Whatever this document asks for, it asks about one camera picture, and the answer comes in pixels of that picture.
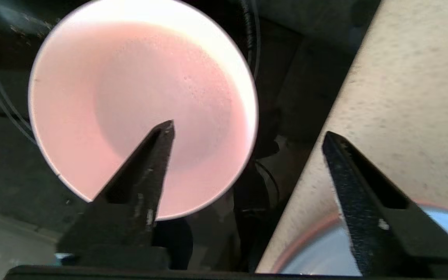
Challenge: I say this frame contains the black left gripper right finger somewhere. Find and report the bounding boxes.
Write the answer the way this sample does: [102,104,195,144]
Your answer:
[322,131,448,277]

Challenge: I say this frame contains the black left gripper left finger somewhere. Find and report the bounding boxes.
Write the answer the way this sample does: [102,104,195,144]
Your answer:
[56,120,176,269]

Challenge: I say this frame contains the blue-grey plate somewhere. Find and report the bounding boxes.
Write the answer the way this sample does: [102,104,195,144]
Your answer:
[278,206,448,276]

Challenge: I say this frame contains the pink plate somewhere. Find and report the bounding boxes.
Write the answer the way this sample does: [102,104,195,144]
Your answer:
[271,202,442,273]

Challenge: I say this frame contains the pale pink bowl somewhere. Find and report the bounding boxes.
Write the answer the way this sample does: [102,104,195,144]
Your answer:
[28,0,259,221]

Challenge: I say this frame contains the black induction cooktop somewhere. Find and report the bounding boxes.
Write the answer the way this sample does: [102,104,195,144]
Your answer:
[0,0,382,273]

